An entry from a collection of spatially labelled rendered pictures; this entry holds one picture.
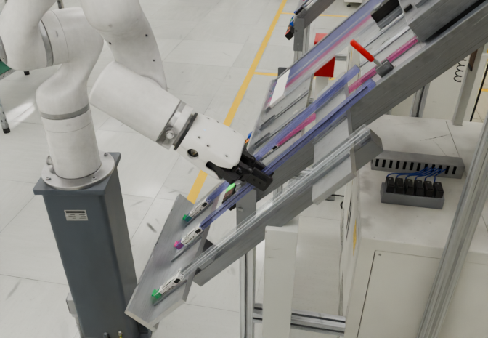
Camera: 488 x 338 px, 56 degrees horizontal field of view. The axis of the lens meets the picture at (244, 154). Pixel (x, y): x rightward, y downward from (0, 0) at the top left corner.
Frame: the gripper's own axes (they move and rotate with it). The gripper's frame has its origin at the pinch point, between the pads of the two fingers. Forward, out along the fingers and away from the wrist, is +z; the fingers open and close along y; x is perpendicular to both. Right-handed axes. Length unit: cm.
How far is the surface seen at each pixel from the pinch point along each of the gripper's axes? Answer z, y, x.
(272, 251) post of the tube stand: 10.4, -3.1, 11.2
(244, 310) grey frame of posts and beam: 27, 20, 55
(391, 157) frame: 43, 54, 6
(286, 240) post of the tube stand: 10.8, -3.1, 7.1
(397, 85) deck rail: 16.6, 22.7, -20.7
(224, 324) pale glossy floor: 35, 39, 88
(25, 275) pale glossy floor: -37, 50, 132
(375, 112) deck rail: 17.1, 22.8, -13.6
